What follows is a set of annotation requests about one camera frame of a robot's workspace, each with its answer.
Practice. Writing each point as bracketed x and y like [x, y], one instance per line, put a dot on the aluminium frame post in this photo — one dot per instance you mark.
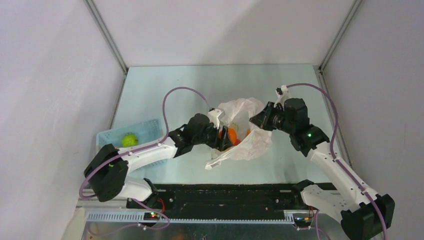
[352, 12]
[106, 34]

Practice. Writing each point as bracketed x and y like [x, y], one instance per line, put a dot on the right aluminium frame post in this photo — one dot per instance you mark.
[352, 12]

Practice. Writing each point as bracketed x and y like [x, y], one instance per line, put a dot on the left aluminium frame post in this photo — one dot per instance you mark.
[106, 34]

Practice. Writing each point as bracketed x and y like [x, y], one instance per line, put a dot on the fake green fruit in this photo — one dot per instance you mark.
[129, 140]

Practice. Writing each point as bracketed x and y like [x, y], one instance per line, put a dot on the light blue plastic basket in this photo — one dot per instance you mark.
[146, 132]

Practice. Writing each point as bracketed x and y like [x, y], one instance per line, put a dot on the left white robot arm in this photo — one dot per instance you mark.
[108, 174]

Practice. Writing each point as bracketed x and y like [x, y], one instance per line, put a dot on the fake orange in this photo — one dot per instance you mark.
[231, 135]

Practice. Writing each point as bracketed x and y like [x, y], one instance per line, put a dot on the fake peach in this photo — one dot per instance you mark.
[237, 142]

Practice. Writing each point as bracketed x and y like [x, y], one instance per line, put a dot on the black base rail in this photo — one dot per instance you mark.
[225, 201]

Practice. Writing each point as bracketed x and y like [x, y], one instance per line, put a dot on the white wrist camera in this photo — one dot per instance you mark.
[283, 94]
[215, 115]

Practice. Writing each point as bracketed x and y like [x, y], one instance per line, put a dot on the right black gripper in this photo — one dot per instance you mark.
[262, 119]

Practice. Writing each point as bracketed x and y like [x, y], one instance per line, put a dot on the white plastic bag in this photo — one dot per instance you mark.
[254, 141]

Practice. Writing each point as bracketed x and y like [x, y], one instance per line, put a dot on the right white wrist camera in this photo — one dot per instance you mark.
[283, 94]

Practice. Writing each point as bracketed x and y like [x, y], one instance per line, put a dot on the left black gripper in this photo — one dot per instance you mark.
[221, 144]

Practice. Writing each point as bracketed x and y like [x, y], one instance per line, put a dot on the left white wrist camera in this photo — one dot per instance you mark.
[215, 115]

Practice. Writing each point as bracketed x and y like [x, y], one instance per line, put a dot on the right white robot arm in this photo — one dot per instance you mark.
[361, 211]

